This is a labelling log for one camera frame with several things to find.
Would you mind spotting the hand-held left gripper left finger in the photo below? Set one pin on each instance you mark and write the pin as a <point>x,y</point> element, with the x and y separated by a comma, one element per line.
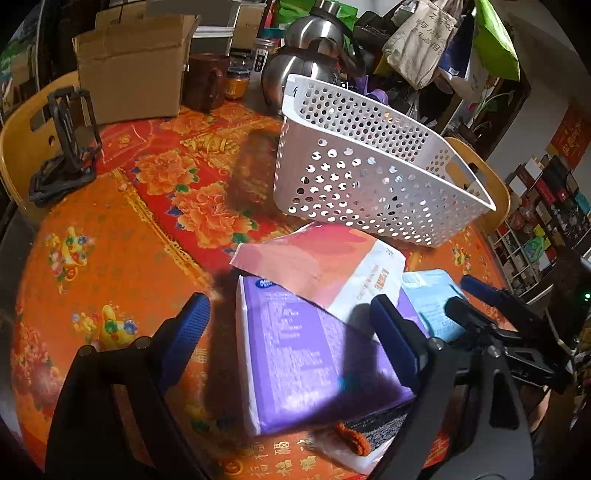
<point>189,323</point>

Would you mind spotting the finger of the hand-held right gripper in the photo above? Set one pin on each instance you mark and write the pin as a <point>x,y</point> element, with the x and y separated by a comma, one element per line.
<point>464,314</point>
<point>480,287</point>

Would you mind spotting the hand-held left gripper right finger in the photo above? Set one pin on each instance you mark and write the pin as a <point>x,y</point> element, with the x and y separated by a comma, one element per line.
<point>395,332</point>

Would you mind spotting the light blue packet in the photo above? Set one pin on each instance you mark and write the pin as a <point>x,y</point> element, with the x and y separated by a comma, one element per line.
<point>429,295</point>

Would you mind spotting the grey knit sock orange trim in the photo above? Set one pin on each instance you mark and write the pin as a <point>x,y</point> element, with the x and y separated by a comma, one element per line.
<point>378,427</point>

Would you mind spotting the purple tissue packet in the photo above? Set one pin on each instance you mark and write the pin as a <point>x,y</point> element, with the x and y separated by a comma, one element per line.
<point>300,350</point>

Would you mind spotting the clear plastic packaging bag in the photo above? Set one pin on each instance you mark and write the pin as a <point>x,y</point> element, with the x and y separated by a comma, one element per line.
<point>351,461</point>

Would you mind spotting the white perforated plastic basket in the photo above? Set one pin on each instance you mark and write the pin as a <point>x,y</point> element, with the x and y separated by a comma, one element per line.
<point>369,184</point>

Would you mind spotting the wooden chair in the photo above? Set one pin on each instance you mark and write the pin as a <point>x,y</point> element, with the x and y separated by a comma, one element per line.
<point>18,152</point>
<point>496,194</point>

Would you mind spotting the red floral tablecloth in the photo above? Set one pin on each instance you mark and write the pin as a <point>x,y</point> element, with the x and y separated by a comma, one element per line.
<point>115,258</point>

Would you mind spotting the shelf of small boxes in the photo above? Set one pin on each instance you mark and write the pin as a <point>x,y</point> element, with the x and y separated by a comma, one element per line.
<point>540,207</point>

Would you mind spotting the pink tissue packet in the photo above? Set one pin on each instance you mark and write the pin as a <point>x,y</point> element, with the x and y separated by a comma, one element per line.
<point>314,263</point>

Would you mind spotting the crinkled plastic bag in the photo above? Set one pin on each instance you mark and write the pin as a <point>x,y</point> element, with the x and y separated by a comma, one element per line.
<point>420,108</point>

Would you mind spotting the purple plastic object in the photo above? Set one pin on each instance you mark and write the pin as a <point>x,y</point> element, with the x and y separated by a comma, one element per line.
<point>383,94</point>

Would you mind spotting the black phone stand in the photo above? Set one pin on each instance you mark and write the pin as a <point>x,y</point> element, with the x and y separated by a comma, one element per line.
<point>69,134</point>

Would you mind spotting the white and blue bag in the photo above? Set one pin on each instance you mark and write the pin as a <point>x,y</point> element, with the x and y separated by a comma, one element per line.
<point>461,60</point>

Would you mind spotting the jar with orange contents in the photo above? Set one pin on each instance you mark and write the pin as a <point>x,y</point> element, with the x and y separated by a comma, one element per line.
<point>236,85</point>

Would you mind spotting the brown mug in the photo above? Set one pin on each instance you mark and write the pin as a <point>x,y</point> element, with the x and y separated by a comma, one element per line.
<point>203,78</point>

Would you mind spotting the hanging green bag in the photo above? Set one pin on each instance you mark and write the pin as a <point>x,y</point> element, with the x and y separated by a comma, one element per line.
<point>496,41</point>

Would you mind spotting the open cardboard box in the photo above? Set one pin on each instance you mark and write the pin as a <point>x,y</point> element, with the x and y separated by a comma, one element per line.
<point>129,78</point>

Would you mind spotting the beige canvas tote bag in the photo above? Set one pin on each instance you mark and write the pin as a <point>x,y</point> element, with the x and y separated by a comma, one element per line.
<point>415,41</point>

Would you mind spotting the stainless steel kettle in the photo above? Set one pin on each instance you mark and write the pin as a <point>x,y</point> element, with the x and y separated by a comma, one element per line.
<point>286,69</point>
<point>314,23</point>

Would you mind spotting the glass jar white label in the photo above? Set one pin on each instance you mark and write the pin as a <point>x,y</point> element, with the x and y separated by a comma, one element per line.
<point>261,57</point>

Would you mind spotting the dark wooden glass cabinet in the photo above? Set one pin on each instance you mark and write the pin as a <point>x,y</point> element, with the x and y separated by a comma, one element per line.
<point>55,27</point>

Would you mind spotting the green shopping bag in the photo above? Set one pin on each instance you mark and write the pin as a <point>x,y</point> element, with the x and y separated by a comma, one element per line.
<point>291,8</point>

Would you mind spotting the red wall poster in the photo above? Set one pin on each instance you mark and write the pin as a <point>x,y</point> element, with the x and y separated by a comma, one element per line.
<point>570,136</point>

